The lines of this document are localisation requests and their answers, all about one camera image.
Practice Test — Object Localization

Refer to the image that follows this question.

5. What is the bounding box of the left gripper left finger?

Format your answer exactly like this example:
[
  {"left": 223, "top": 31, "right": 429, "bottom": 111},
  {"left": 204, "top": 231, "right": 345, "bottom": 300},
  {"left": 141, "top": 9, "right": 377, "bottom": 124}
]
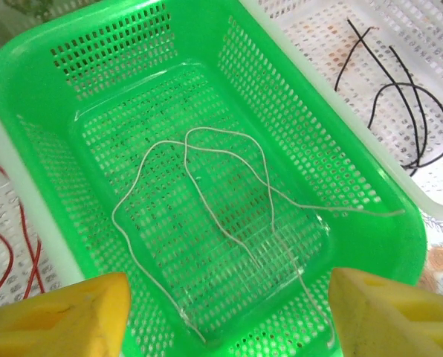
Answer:
[{"left": 0, "top": 272, "right": 132, "bottom": 357}]

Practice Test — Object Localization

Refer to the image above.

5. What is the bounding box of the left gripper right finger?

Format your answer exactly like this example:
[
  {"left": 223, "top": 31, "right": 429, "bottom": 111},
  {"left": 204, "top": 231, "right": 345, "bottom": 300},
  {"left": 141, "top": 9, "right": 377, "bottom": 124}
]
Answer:
[{"left": 329, "top": 267, "right": 443, "bottom": 357}]

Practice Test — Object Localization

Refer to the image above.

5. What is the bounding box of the green plastic basket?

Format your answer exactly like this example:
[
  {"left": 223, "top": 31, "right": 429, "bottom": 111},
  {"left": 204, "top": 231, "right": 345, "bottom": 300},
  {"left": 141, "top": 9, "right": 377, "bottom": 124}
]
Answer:
[{"left": 0, "top": 0, "right": 430, "bottom": 357}]

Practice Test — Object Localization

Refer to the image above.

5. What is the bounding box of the black cable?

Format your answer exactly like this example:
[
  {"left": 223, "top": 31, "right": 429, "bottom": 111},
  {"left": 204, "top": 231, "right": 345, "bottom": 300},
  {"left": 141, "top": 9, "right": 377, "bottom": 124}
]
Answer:
[
  {"left": 368, "top": 45, "right": 443, "bottom": 178},
  {"left": 334, "top": 18, "right": 430, "bottom": 169}
]

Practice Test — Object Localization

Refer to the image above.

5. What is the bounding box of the white plastic basket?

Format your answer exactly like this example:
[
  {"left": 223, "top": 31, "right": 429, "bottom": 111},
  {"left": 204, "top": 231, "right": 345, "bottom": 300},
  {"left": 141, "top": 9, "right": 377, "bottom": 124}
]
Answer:
[
  {"left": 239, "top": 0, "right": 443, "bottom": 208},
  {"left": 0, "top": 102, "right": 87, "bottom": 312}
]

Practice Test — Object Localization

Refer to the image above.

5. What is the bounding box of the white cable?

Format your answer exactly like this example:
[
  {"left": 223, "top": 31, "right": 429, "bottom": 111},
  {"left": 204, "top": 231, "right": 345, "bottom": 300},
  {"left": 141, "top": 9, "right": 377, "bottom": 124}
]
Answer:
[
  {"left": 111, "top": 140, "right": 336, "bottom": 347},
  {"left": 184, "top": 126, "right": 407, "bottom": 272}
]

